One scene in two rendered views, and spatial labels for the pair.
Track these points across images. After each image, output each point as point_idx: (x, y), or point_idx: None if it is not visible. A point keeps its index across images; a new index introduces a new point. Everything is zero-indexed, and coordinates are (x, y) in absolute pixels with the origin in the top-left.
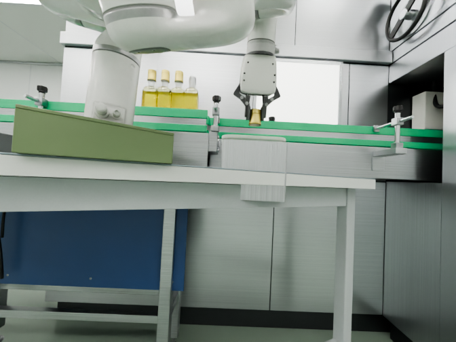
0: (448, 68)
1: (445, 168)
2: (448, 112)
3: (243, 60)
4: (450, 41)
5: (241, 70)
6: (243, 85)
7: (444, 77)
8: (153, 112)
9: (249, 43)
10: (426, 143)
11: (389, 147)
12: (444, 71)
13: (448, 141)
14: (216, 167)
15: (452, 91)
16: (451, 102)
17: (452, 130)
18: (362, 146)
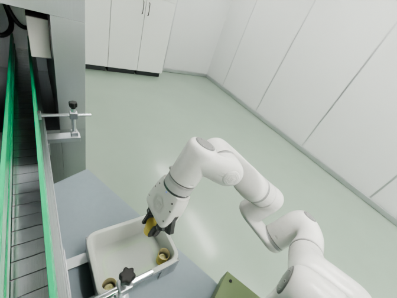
0: (57, 38)
1: (62, 120)
2: (61, 79)
3: (186, 204)
4: (57, 9)
5: (182, 211)
6: (176, 218)
7: (52, 44)
8: None
9: (194, 188)
10: (36, 98)
11: (13, 112)
12: (52, 38)
13: (62, 101)
14: (194, 262)
15: (64, 62)
16: (63, 72)
17: (65, 94)
18: (12, 130)
